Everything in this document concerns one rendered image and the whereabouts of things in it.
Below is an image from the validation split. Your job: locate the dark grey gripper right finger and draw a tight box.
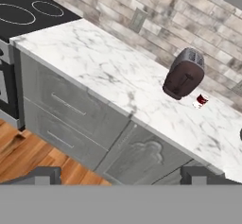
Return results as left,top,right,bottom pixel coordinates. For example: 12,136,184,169
180,166,242,186

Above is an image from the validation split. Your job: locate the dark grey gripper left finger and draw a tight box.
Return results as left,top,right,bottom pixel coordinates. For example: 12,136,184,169
0,166,62,186

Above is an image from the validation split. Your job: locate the red and white yogurt cup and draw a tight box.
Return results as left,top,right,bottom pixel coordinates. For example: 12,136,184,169
192,93,210,111

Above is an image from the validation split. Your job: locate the grey cupboard door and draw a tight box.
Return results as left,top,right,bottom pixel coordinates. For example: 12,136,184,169
95,121,194,186
152,160,225,186

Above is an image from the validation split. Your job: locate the grey drawer front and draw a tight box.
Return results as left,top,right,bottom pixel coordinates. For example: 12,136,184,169
20,53,130,150
23,96,109,172

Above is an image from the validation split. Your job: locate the silver oven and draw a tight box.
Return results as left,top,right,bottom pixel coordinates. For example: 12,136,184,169
0,39,26,131

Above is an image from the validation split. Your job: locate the brown and grey toaster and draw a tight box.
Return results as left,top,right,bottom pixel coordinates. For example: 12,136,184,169
162,47,206,101

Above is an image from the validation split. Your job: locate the black glass hob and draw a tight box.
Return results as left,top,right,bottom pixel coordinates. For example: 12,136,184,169
0,0,82,43

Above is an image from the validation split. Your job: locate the silver drawer handle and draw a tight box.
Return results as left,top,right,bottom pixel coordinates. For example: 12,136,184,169
50,92,87,117
46,130,76,149

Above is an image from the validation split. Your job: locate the grey wall socket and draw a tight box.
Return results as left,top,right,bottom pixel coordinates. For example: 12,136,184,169
129,8,148,34

